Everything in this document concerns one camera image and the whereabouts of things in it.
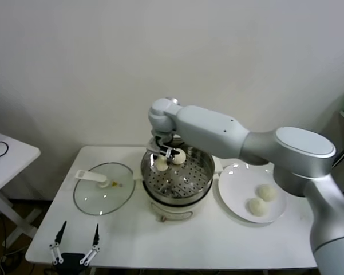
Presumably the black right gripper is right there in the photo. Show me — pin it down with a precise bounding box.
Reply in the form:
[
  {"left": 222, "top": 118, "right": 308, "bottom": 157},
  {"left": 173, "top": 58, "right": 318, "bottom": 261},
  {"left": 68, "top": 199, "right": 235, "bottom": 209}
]
[{"left": 153, "top": 136, "right": 179, "bottom": 163}]

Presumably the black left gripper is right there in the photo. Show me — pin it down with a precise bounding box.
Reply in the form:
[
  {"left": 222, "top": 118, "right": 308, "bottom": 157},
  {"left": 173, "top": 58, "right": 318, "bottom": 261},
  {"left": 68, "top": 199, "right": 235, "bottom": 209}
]
[{"left": 48, "top": 221, "right": 101, "bottom": 270}]

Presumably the white steamed baozi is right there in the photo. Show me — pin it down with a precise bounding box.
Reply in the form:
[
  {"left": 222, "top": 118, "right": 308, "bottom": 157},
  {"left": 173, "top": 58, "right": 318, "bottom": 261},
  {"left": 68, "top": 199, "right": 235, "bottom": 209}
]
[
  {"left": 171, "top": 149, "right": 187, "bottom": 166},
  {"left": 155, "top": 156, "right": 169, "bottom": 172},
  {"left": 256, "top": 184, "right": 278, "bottom": 202},
  {"left": 247, "top": 198, "right": 268, "bottom": 216}
]

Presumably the stainless steel steamer basket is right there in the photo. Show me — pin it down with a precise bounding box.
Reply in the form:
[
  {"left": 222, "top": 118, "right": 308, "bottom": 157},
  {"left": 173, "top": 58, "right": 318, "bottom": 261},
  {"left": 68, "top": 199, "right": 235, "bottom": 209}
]
[{"left": 140, "top": 138, "right": 215, "bottom": 201}]

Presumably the steel steamer pot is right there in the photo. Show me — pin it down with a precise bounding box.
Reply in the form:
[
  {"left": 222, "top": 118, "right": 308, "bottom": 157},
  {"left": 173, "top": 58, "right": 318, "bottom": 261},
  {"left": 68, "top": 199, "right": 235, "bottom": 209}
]
[{"left": 132, "top": 156, "right": 223, "bottom": 223}]

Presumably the white round plate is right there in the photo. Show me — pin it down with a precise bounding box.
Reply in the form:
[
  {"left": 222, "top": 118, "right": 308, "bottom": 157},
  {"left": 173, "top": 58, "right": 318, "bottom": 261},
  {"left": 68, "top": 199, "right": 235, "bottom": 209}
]
[{"left": 217, "top": 162, "right": 288, "bottom": 224}]

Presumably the white side table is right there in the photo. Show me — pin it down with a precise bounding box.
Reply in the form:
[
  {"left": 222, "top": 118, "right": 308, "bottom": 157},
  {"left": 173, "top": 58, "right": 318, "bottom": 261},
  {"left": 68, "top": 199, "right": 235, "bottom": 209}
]
[{"left": 0, "top": 130, "right": 42, "bottom": 240}]

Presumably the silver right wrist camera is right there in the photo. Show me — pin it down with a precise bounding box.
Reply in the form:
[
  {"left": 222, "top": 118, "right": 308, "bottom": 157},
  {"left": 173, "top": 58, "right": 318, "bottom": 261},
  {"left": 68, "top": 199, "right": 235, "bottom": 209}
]
[{"left": 147, "top": 139, "right": 161, "bottom": 154}]

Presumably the glass lid with white handle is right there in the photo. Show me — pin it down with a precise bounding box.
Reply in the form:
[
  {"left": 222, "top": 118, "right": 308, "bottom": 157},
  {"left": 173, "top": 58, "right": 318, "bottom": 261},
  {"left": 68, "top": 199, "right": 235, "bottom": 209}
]
[{"left": 73, "top": 162, "right": 137, "bottom": 217}]

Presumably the white floor cable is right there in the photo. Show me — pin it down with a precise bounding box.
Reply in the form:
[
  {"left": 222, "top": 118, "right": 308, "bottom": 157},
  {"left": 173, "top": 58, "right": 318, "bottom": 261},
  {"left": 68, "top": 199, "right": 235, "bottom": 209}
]
[{"left": 0, "top": 247, "right": 22, "bottom": 263}]

